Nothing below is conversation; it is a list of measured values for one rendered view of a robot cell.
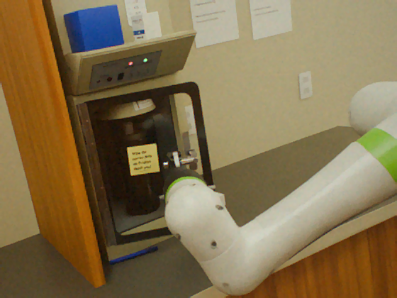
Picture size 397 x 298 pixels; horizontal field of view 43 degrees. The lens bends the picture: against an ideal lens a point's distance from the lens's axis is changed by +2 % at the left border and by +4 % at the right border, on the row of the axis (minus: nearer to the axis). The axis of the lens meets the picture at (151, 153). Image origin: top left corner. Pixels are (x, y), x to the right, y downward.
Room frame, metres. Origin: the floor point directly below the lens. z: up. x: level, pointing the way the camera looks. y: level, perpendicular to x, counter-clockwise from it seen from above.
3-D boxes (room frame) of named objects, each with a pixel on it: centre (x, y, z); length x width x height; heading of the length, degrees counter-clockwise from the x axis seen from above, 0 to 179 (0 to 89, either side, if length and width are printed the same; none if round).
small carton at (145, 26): (1.27, -0.04, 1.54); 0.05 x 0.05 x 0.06; 35
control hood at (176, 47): (1.25, 0.00, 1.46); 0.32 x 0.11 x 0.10; 117
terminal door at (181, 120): (1.23, 0.00, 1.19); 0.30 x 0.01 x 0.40; 92
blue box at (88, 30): (1.21, 0.08, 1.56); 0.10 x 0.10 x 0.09; 27
